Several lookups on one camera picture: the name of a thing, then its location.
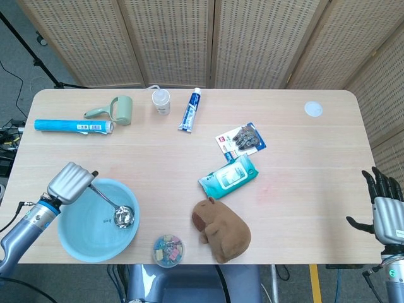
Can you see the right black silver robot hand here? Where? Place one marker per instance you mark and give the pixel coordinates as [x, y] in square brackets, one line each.
[388, 217]

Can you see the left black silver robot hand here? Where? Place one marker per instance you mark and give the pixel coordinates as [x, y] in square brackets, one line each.
[71, 181]

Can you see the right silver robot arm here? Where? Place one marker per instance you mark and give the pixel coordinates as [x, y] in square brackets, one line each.
[394, 281]

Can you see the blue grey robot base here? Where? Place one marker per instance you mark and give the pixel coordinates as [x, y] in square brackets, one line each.
[189, 284]

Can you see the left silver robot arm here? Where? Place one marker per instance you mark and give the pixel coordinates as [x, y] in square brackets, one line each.
[28, 224]

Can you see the light blue plastic bowl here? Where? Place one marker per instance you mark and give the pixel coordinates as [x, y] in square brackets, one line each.
[94, 246]

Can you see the blue wrapped film roll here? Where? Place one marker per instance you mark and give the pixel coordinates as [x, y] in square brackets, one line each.
[60, 125]

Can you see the pale green lint roller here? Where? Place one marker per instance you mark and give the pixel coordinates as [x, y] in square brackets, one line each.
[124, 109]

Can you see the yellow floor tape strip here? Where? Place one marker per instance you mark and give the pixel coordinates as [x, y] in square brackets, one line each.
[315, 284]

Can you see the clear tub of binder clips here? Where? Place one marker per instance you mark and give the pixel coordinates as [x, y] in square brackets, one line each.
[168, 251]

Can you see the white plastic wash bottle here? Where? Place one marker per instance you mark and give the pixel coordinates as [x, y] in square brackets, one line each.
[161, 102]

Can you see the woven wooden screen panel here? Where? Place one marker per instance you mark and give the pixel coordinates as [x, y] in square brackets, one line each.
[170, 41]
[262, 41]
[85, 41]
[347, 41]
[385, 94]

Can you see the silver table leg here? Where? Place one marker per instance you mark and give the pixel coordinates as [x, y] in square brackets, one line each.
[275, 284]

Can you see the black tripod stand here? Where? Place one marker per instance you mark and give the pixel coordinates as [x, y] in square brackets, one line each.
[31, 54]

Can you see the blue white toothpaste tube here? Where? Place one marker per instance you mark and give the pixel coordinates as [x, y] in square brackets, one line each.
[190, 110]

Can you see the black caster wheel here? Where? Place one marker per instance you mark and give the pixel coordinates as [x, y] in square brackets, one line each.
[40, 38]

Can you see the teal wet wipes pack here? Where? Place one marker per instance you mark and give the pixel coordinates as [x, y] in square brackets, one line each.
[230, 178]

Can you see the brown capybara plush toy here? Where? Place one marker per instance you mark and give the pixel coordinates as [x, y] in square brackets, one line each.
[227, 233]

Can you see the correction tape blister pack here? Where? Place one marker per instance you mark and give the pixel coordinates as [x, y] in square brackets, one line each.
[243, 139]

